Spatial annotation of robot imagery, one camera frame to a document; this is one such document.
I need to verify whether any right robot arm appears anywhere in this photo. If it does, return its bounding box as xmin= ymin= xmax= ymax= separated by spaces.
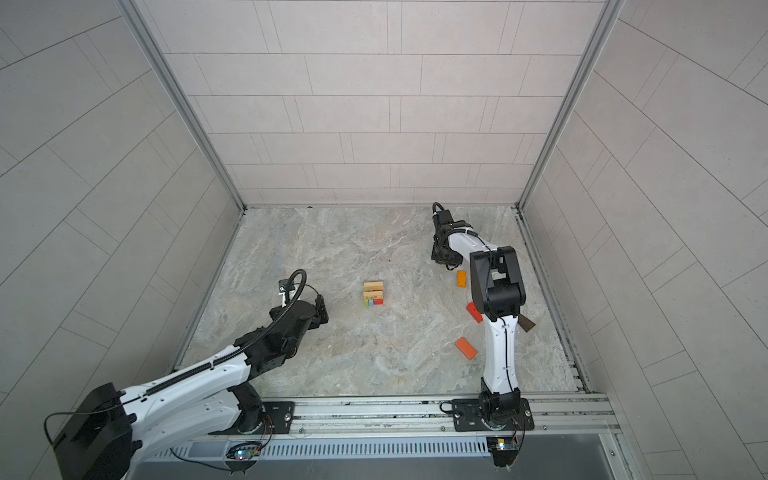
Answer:
xmin=431 ymin=202 xmax=526 ymax=428

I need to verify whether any aluminium right corner post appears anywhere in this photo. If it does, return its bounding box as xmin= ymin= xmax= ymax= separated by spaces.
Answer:
xmin=517 ymin=0 xmax=624 ymax=211

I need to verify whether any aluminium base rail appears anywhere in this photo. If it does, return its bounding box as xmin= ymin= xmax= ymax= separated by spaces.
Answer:
xmin=124 ymin=392 xmax=620 ymax=448

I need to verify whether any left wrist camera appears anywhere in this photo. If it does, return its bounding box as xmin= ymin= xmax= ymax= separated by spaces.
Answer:
xmin=278 ymin=269 xmax=307 ymax=295

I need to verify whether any dark brown wood block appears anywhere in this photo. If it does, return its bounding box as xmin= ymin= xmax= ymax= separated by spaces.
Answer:
xmin=517 ymin=314 xmax=536 ymax=332

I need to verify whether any controller board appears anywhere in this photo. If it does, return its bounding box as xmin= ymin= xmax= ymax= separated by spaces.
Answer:
xmin=486 ymin=436 xmax=521 ymax=468
xmin=225 ymin=441 xmax=263 ymax=462

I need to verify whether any right controller board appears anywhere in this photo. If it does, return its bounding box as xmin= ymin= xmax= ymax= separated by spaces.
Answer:
xmin=486 ymin=436 xmax=521 ymax=468

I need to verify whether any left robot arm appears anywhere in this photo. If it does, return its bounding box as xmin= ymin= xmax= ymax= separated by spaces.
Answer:
xmin=51 ymin=296 xmax=329 ymax=479

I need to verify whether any aluminium left corner post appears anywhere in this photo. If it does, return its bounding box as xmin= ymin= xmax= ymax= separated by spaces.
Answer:
xmin=115 ymin=0 xmax=246 ymax=215

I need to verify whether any aluminium corner post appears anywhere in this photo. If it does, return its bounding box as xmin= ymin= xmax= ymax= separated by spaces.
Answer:
xmin=517 ymin=0 xmax=624 ymax=211
xmin=115 ymin=0 xmax=246 ymax=215

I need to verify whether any left controller board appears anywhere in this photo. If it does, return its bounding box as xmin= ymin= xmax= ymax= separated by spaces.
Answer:
xmin=225 ymin=441 xmax=263 ymax=462

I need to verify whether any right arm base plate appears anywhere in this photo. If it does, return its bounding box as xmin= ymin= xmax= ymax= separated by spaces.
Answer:
xmin=451 ymin=398 xmax=535 ymax=432

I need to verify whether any printed label wood block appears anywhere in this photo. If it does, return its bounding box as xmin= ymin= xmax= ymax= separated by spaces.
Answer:
xmin=363 ymin=290 xmax=384 ymax=300

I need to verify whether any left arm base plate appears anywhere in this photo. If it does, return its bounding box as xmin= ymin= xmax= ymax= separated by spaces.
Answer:
xmin=226 ymin=401 xmax=295 ymax=436

